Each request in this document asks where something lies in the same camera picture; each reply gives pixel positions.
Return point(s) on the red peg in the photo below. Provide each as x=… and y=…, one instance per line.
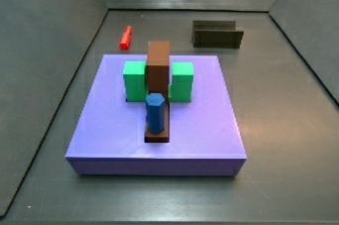
x=126, y=38

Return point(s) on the purple board block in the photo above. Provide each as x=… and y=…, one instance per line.
x=205, y=145

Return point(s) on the blue hexagonal peg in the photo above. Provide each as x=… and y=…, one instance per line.
x=155, y=112

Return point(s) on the right green block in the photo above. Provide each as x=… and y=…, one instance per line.
x=182, y=82

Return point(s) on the green block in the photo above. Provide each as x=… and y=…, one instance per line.
x=182, y=82
x=134, y=77

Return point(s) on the brown L-shaped block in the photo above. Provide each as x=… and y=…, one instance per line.
x=157, y=83

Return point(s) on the left green block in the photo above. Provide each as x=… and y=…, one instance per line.
x=134, y=77

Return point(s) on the black angled holder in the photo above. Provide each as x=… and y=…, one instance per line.
x=217, y=34

